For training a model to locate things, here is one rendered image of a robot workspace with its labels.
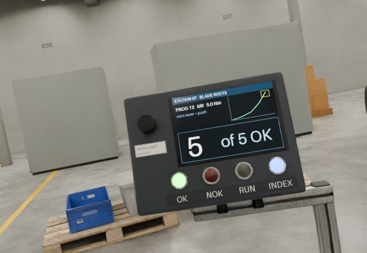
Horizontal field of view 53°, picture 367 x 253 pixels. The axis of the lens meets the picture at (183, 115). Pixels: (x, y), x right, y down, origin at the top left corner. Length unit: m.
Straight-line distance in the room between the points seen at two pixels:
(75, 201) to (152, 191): 3.50
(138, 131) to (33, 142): 7.49
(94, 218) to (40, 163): 4.68
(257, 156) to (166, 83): 5.73
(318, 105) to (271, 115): 8.81
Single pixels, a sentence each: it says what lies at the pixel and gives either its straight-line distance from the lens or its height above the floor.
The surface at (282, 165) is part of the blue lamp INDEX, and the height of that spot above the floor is 1.12.
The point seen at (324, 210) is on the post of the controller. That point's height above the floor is 1.01.
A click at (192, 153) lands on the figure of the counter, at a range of 0.57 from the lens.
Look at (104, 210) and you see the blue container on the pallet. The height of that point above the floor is 0.27.
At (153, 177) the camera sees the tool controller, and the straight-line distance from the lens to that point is 0.58.
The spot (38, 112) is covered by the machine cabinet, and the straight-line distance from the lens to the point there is 7.98.
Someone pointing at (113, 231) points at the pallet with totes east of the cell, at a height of 0.11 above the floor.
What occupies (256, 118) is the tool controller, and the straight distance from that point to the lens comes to 0.58.
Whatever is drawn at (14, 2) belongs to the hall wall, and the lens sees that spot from 13.71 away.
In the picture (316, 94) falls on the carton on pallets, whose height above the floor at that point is 0.52.
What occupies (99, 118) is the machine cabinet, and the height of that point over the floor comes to 0.89.
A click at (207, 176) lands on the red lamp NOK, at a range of 0.56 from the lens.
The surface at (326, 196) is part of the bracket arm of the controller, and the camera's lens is 0.67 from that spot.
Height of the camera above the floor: 1.26
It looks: 4 degrees down
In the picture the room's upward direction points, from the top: 10 degrees counter-clockwise
